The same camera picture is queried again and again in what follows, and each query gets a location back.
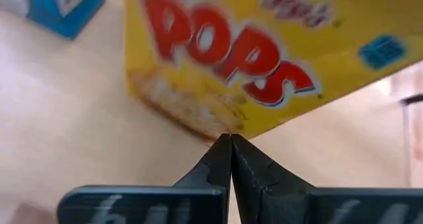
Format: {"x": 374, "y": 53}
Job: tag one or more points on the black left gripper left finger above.
{"x": 215, "y": 171}

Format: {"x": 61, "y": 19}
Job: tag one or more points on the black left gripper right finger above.
{"x": 257, "y": 191}

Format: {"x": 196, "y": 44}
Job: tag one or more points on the yellow Corn Pops box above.
{"x": 297, "y": 45}

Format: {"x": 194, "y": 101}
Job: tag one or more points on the blue cereal box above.
{"x": 76, "y": 22}

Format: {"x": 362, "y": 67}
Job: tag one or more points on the wooden tray board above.
{"x": 66, "y": 118}

